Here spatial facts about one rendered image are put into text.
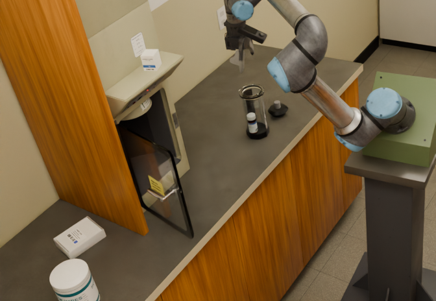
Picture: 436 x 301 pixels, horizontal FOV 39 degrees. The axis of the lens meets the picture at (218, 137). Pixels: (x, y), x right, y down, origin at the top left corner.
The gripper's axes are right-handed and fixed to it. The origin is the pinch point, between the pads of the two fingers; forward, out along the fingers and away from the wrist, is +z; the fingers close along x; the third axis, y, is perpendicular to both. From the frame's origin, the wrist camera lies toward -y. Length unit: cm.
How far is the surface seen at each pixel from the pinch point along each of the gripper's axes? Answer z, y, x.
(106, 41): -38, 28, 52
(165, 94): -4.8, 22.3, 32.6
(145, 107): -4.7, 26.6, 41.9
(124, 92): -23, 21, 59
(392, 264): 92, -60, 15
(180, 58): -22.5, 11.3, 34.7
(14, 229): 34, 79, 79
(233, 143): 34.6, 8.6, 9.9
